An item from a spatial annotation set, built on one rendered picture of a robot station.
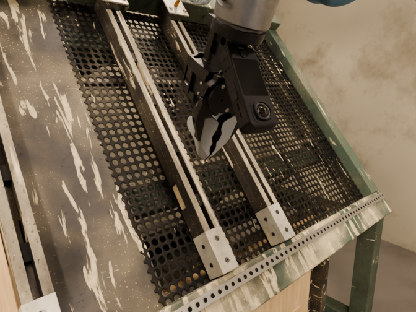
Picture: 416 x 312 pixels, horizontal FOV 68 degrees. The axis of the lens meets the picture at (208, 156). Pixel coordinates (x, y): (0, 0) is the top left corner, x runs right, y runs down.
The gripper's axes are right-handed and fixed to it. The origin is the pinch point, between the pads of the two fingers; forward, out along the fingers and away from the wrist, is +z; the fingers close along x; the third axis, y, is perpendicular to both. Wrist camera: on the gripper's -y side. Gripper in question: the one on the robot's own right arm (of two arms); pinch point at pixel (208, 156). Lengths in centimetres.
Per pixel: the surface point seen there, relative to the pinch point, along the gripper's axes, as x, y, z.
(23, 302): 27.7, 5.4, 35.2
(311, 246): -60, 0, 51
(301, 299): -90, 0, 108
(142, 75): -15, 64, 17
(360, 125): -264, 103, 81
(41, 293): 24.5, 6.5, 35.9
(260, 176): -48, 25, 36
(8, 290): 29.9, 10.8, 38.3
